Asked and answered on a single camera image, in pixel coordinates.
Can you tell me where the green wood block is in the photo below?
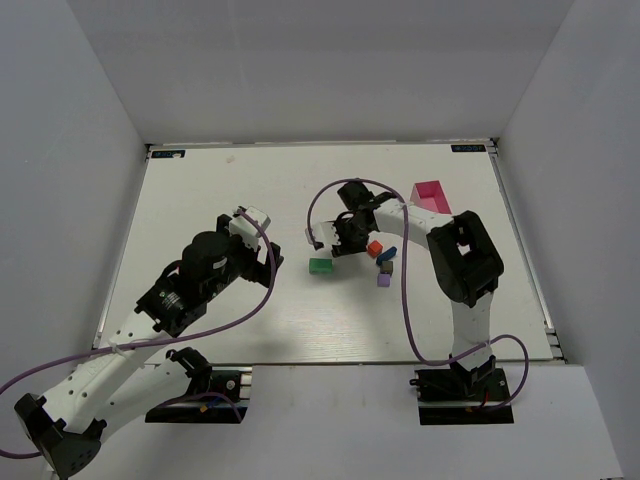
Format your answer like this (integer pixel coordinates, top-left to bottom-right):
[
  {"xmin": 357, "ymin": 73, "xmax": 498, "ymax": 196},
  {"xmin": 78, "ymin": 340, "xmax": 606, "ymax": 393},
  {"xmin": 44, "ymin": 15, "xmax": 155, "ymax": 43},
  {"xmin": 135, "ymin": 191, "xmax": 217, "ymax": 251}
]
[{"xmin": 308, "ymin": 258, "xmax": 334, "ymax": 275}]

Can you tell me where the pink plastic box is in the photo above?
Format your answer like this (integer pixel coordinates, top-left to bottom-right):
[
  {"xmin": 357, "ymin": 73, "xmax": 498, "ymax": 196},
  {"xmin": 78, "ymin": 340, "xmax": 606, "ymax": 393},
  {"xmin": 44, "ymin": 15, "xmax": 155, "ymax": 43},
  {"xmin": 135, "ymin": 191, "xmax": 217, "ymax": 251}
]
[{"xmin": 410, "ymin": 180, "xmax": 452, "ymax": 215}]

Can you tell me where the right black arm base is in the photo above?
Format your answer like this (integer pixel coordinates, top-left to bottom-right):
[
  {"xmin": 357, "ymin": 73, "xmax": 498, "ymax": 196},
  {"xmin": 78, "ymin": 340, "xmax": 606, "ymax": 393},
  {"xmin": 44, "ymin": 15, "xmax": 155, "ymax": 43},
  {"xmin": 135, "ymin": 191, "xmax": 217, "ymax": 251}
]
[{"xmin": 409, "ymin": 368, "xmax": 514, "ymax": 426}]

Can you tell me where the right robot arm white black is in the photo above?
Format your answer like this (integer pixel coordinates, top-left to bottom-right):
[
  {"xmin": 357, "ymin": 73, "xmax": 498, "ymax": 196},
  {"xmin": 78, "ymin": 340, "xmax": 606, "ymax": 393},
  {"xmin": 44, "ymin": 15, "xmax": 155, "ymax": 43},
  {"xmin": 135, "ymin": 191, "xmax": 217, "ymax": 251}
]
[{"xmin": 325, "ymin": 180, "xmax": 504, "ymax": 395}]

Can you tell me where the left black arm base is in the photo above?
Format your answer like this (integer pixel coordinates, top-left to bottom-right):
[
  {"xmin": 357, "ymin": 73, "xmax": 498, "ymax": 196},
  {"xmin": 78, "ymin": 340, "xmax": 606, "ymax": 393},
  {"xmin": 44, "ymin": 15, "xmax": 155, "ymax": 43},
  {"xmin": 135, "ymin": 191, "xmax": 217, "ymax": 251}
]
[{"xmin": 145, "ymin": 347, "xmax": 253, "ymax": 424}]

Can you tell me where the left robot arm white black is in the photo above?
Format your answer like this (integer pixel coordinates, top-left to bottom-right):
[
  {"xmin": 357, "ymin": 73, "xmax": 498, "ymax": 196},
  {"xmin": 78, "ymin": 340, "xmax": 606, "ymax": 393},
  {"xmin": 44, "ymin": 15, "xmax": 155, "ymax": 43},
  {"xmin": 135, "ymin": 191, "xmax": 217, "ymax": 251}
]
[{"xmin": 14, "ymin": 207, "xmax": 283, "ymax": 479}]

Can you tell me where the red cube block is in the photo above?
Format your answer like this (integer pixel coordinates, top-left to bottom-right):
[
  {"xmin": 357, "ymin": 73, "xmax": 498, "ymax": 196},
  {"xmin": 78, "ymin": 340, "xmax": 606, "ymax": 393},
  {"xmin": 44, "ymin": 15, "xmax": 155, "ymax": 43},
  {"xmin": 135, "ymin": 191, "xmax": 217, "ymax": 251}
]
[{"xmin": 367, "ymin": 240, "xmax": 383, "ymax": 258}]

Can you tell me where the dark blue long block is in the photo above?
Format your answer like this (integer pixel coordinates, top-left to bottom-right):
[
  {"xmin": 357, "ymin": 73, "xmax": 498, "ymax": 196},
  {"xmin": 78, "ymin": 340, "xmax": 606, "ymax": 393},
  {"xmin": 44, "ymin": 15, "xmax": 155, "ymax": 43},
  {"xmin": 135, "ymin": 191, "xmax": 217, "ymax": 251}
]
[{"xmin": 376, "ymin": 246, "xmax": 398, "ymax": 266}]

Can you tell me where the olive brown cube block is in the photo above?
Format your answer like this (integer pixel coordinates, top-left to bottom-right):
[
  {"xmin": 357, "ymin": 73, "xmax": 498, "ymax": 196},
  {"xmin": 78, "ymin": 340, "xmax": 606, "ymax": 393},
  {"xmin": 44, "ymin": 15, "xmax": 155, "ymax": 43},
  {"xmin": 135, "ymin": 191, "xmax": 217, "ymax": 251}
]
[{"xmin": 380, "ymin": 261, "xmax": 394, "ymax": 275}]

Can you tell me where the small purple cube block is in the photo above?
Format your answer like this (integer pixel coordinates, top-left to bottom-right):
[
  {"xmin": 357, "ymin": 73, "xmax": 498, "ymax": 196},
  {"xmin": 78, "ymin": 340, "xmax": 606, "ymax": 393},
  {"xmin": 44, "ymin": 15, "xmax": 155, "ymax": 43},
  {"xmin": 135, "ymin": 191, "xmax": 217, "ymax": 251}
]
[{"xmin": 377, "ymin": 273, "xmax": 391, "ymax": 288}]

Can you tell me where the left blue table label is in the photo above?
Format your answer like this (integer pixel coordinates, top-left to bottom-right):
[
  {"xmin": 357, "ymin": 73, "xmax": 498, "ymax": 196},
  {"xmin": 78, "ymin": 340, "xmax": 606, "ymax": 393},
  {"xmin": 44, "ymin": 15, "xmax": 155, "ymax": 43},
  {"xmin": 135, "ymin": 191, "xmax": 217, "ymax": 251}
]
[{"xmin": 151, "ymin": 150, "xmax": 186, "ymax": 159}]

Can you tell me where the blue table label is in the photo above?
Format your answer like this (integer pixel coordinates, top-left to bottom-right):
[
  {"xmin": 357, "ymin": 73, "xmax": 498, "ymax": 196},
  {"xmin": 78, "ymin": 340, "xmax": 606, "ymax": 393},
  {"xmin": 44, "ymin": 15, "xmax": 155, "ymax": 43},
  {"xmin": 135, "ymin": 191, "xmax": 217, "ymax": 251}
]
[
  {"xmin": 451, "ymin": 144, "xmax": 486, "ymax": 153},
  {"xmin": 151, "ymin": 150, "xmax": 186, "ymax": 159}
]

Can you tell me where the right blue table label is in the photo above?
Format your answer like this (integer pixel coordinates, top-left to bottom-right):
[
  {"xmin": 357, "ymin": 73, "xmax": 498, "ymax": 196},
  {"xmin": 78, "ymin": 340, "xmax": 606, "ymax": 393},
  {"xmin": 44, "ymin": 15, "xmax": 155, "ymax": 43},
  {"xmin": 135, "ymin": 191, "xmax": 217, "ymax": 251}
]
[{"xmin": 451, "ymin": 144, "xmax": 486, "ymax": 153}]

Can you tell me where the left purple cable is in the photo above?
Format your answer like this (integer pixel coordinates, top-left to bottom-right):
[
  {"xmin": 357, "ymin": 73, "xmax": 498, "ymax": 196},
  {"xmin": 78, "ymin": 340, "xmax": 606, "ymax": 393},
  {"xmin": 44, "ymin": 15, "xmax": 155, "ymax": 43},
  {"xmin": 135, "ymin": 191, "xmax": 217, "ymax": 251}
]
[{"xmin": 0, "ymin": 209, "xmax": 279, "ymax": 459}]

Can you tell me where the purple cable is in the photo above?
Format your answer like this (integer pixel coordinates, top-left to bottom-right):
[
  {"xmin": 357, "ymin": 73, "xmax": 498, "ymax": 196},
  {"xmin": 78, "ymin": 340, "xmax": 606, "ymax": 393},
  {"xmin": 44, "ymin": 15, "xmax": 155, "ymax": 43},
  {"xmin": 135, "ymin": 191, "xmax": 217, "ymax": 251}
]
[
  {"xmin": 0, "ymin": 209, "xmax": 279, "ymax": 459},
  {"xmin": 305, "ymin": 178, "xmax": 530, "ymax": 412}
]

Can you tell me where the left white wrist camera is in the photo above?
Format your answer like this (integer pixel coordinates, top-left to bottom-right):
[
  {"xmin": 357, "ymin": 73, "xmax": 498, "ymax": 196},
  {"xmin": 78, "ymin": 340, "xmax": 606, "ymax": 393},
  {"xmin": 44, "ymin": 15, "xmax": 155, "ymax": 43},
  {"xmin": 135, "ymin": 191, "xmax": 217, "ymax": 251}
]
[{"xmin": 228, "ymin": 206, "xmax": 271, "ymax": 251}]

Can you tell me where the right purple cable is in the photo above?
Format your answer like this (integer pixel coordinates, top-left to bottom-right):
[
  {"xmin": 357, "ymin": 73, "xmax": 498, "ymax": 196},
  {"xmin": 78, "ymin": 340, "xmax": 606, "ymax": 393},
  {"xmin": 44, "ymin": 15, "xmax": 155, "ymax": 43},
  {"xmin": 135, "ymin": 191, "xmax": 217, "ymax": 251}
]
[{"xmin": 305, "ymin": 178, "xmax": 530, "ymax": 412}]

